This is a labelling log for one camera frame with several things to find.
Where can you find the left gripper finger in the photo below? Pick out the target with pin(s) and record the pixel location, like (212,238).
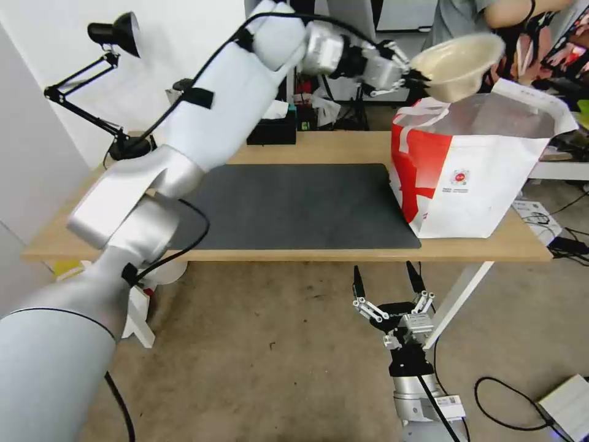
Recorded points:
(395,51)
(389,88)

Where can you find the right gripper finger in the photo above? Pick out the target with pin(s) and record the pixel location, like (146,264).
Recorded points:
(370,310)
(423,301)

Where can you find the beige plastic takeout bowl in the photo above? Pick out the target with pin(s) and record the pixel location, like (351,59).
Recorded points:
(460,60)

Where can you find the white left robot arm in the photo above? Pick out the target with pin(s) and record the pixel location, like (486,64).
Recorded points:
(221,92)

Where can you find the white crumpled paper bag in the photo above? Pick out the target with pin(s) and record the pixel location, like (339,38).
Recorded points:
(326,108)

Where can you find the red white takeout bag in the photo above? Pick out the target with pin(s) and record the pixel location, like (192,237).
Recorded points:
(483,184)

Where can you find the person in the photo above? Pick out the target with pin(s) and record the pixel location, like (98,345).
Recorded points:
(460,18)

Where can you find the black tissue box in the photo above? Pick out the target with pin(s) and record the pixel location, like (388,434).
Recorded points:
(276,131)

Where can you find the black desk mat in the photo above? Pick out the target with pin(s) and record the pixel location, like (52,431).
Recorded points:
(299,207)

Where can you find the white printed booklet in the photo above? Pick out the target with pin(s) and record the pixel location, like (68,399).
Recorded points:
(536,214)

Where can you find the black power adapter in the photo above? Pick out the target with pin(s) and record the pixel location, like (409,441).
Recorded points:
(570,246)

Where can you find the white electronics box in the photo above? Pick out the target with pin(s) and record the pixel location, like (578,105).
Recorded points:
(568,405)

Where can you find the white round container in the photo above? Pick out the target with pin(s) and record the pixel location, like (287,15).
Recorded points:
(168,272)

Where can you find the black desk lamp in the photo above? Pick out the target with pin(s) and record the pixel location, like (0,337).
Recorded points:
(117,30)

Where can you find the yellow floor item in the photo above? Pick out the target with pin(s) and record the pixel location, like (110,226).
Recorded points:
(69,269)

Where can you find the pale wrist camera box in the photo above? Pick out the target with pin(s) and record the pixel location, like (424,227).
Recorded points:
(418,326)
(384,72)

